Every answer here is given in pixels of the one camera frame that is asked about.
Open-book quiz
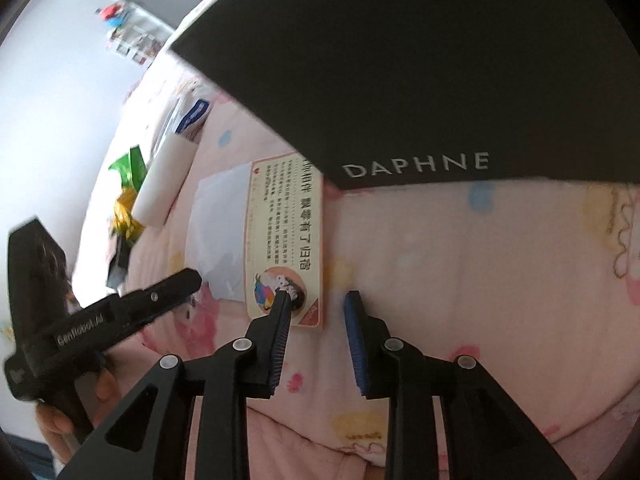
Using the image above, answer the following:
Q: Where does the black Daphne shoe box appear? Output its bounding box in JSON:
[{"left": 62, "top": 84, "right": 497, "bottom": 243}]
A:
[{"left": 172, "top": 0, "right": 639, "bottom": 190}]

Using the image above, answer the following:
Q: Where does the person left hand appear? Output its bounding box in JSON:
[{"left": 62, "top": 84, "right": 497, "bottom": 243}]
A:
[{"left": 39, "top": 352, "right": 122, "bottom": 462}]

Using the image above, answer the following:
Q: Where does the pink cartoon bedspread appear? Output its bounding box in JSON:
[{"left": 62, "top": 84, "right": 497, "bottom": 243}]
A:
[{"left": 69, "top": 58, "right": 640, "bottom": 480}]

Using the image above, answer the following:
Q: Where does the small black frame box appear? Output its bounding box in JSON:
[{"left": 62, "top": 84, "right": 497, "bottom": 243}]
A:
[{"left": 106, "top": 235, "right": 131, "bottom": 290}]

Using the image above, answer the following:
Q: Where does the white paper roll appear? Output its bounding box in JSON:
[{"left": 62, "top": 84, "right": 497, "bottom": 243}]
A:
[{"left": 131, "top": 133, "right": 198, "bottom": 228}]

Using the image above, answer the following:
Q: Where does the beige printed card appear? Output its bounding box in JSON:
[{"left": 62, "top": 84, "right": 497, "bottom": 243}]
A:
[{"left": 244, "top": 153, "right": 323, "bottom": 328}]

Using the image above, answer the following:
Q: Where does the white shelf rack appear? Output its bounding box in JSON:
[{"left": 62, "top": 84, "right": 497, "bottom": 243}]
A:
[{"left": 94, "top": 0, "right": 169, "bottom": 66}]

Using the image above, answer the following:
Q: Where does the yellow snack packet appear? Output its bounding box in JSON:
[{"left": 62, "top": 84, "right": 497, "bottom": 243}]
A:
[{"left": 111, "top": 186, "right": 144, "bottom": 246}]

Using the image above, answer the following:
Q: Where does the anime sticker bag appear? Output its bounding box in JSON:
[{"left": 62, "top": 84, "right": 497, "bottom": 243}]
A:
[{"left": 184, "top": 164, "right": 250, "bottom": 302}]

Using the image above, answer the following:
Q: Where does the white wet wipes pack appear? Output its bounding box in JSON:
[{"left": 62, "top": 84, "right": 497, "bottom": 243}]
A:
[{"left": 154, "top": 92, "right": 212, "bottom": 150}]

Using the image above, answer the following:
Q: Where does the green snack packet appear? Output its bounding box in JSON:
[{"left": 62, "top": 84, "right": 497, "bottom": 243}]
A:
[{"left": 108, "top": 145, "right": 148, "bottom": 192}]

